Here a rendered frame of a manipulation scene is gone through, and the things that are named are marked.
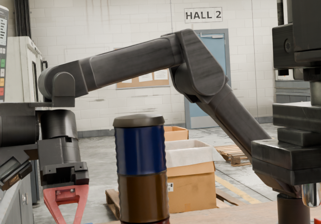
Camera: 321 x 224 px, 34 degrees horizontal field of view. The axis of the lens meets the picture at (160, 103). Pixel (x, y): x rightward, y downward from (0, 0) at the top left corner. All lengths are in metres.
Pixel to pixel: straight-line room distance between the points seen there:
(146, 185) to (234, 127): 0.60
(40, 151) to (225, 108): 0.34
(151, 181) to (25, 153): 0.47
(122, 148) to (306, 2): 0.24
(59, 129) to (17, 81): 4.38
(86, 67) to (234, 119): 0.29
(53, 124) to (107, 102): 10.59
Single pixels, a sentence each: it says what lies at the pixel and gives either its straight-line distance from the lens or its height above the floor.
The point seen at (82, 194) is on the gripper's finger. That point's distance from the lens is 0.80.
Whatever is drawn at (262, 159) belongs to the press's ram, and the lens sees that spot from 0.62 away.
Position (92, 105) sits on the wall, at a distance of 11.40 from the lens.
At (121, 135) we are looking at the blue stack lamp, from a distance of 0.38.
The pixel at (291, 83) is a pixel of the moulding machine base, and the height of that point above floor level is 0.89.
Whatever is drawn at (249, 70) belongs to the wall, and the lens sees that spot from 12.12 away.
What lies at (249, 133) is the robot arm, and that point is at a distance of 0.98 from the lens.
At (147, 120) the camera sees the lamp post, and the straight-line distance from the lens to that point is 0.37.
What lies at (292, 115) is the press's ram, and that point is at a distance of 0.62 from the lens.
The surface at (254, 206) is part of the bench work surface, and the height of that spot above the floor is 0.90.
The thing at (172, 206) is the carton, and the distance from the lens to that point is 4.20.
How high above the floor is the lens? 1.22
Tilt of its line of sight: 3 degrees down
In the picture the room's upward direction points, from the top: 4 degrees counter-clockwise
